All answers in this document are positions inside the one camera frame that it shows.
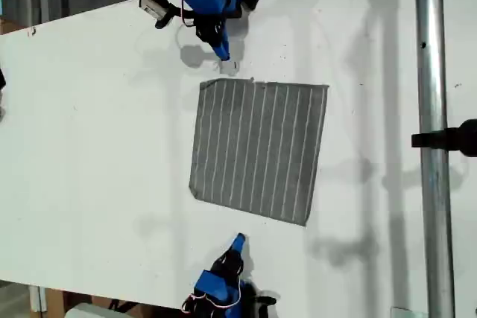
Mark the grey white-striped towel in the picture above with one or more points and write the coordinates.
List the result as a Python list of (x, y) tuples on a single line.
[(257, 150)]

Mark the white plastic container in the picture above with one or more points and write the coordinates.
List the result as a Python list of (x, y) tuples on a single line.
[(93, 311)]

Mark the brown cardboard box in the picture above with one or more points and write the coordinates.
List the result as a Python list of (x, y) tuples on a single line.
[(56, 301), (11, 27)]

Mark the white table leg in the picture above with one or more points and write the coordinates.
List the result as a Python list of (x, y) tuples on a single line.
[(37, 299)]

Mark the black clamp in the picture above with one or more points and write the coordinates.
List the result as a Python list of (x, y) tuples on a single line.
[(447, 139)]

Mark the black camera stalk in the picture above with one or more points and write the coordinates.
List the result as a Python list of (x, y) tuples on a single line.
[(169, 14)]

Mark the steel post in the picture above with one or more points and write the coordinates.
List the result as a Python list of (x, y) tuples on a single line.
[(434, 72)]

